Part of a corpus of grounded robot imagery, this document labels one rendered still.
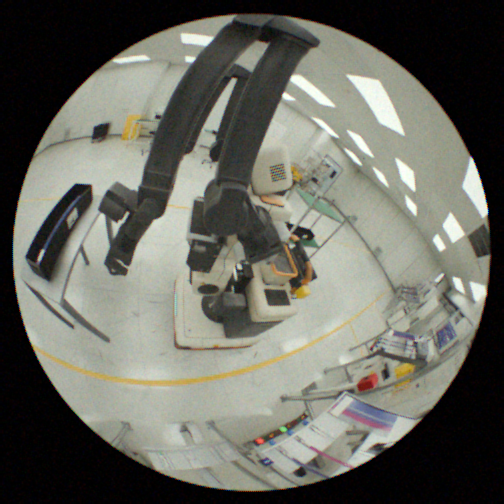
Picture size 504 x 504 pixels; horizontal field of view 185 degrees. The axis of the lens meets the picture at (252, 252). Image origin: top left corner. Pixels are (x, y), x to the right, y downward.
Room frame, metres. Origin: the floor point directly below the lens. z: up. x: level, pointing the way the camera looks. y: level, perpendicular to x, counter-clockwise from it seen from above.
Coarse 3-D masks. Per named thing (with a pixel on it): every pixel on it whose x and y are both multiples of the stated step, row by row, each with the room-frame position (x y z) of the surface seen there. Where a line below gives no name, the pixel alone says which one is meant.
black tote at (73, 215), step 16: (80, 192) 0.17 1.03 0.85; (64, 208) 0.03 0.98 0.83; (80, 208) 0.13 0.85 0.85; (48, 224) -0.11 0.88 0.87; (64, 224) 0.00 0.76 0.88; (32, 240) -0.23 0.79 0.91; (64, 240) -0.03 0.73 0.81; (32, 256) -0.27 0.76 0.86; (48, 256) -0.15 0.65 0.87; (48, 272) -0.18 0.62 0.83
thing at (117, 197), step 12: (108, 192) 0.11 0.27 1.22; (120, 192) 0.13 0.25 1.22; (132, 192) 0.16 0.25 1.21; (108, 204) 0.10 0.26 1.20; (120, 204) 0.12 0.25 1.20; (132, 204) 0.14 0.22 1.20; (144, 204) 0.14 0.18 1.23; (156, 204) 0.15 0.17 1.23; (108, 216) 0.10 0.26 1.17; (120, 216) 0.12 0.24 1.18; (144, 216) 0.14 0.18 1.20
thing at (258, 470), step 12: (240, 444) -0.39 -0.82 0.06; (252, 444) -0.34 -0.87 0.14; (264, 444) -0.30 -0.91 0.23; (336, 444) -0.24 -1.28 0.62; (240, 456) -0.46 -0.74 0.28; (252, 456) -0.41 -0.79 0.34; (336, 456) -0.39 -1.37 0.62; (348, 456) -0.45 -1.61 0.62; (252, 468) -0.50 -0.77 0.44; (264, 468) -0.44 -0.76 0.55; (312, 468) -0.47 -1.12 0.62; (324, 468) -0.51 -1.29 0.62; (336, 468) -0.58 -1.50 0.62; (252, 480) -0.90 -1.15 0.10; (276, 480) -0.55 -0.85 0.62; (300, 480) -0.60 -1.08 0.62; (312, 480) -0.65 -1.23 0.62
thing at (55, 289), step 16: (96, 208) 0.24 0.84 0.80; (80, 224) 0.10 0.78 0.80; (80, 240) 0.06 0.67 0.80; (112, 240) 0.34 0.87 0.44; (64, 256) -0.06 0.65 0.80; (32, 272) -0.32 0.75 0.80; (64, 272) -0.10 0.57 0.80; (32, 288) -0.42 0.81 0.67; (48, 288) -0.23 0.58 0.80; (64, 288) -0.13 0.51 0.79; (48, 304) -0.41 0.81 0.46; (64, 304) -0.18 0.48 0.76; (64, 320) -0.42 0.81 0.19; (80, 320) -0.18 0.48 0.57
